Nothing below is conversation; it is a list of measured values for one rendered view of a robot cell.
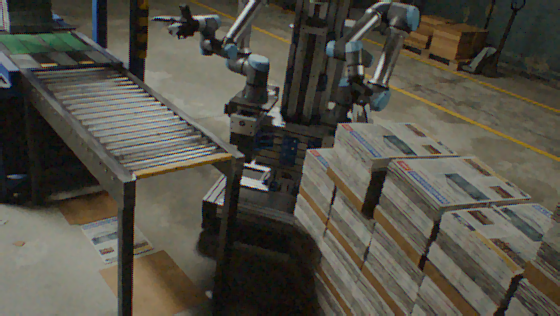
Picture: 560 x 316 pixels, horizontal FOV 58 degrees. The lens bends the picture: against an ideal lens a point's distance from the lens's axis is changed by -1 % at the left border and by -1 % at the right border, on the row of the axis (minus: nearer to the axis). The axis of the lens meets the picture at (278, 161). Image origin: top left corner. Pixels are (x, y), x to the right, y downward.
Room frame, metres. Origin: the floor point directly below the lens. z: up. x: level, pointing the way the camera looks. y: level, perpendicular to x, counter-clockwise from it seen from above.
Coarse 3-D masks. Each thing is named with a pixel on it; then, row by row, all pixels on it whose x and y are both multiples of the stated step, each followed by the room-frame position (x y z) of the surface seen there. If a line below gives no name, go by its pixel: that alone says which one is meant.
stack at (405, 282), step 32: (320, 160) 1.96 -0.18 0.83; (320, 192) 1.88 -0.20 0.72; (320, 224) 1.83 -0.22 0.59; (352, 224) 1.65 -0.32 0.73; (288, 256) 2.04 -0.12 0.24; (320, 256) 1.80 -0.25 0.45; (384, 256) 1.45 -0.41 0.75; (288, 288) 1.98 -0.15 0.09; (320, 288) 1.73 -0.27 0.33; (352, 288) 1.54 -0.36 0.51; (384, 288) 1.40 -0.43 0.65; (416, 288) 1.28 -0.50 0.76
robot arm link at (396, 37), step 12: (396, 12) 2.54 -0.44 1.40; (408, 12) 2.52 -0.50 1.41; (396, 24) 2.52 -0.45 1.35; (408, 24) 2.50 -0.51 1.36; (396, 36) 2.51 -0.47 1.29; (384, 48) 2.51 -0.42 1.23; (396, 48) 2.49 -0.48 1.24; (384, 60) 2.48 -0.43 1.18; (396, 60) 2.50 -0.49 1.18; (384, 72) 2.46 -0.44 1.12; (372, 84) 2.43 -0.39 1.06; (384, 84) 2.43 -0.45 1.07; (372, 96) 2.41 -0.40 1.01; (384, 96) 2.40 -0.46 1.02; (372, 108) 2.41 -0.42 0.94; (384, 108) 2.45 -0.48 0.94
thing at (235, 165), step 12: (120, 72) 2.75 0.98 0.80; (144, 84) 2.61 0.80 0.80; (156, 96) 2.46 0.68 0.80; (168, 108) 2.33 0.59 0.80; (192, 120) 2.22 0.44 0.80; (204, 132) 2.11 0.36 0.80; (228, 144) 2.02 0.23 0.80; (240, 156) 1.93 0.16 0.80; (216, 168) 2.00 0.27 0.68; (228, 168) 1.94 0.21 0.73; (240, 168) 1.93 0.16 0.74
